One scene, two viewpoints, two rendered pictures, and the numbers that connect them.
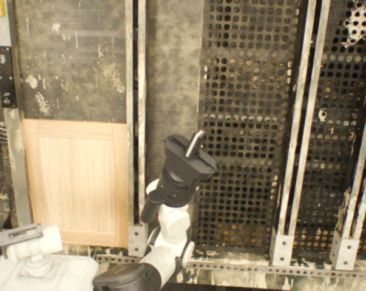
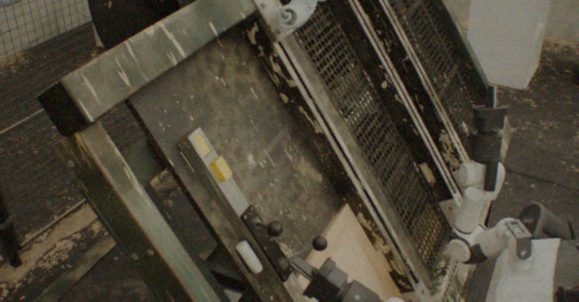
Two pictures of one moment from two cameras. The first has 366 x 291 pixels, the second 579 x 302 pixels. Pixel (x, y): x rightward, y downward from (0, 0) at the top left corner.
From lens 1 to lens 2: 1.68 m
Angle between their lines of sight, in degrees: 53
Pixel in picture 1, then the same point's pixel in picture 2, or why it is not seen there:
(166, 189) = (497, 143)
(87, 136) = (336, 245)
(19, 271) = (525, 276)
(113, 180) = (373, 270)
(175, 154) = (493, 110)
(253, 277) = not seen: hidden behind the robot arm
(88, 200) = not seen: outside the picture
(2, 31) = (234, 194)
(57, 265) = not seen: hidden behind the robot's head
